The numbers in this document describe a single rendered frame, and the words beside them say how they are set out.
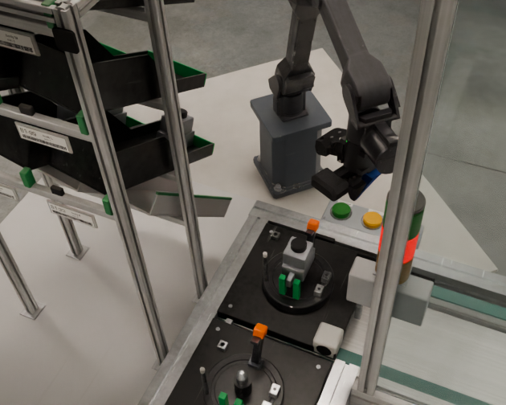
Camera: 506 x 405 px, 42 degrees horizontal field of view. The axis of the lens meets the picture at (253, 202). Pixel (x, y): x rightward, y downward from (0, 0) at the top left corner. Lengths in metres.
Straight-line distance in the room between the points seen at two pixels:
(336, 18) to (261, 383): 0.63
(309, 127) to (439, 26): 0.87
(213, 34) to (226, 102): 1.86
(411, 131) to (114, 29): 3.22
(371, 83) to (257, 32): 2.66
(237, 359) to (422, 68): 0.69
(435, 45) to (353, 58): 0.45
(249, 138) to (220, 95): 0.20
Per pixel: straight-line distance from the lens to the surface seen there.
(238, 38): 3.67
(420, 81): 0.70
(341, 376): 1.23
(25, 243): 1.63
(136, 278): 1.12
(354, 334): 1.32
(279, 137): 1.46
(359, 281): 1.00
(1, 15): 0.85
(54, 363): 1.42
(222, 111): 1.85
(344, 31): 1.12
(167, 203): 1.19
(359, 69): 1.09
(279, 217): 1.43
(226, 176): 1.66
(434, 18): 0.65
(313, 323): 1.26
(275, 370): 1.19
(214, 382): 1.19
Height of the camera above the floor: 2.04
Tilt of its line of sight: 48 degrees down
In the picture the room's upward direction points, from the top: 3 degrees counter-clockwise
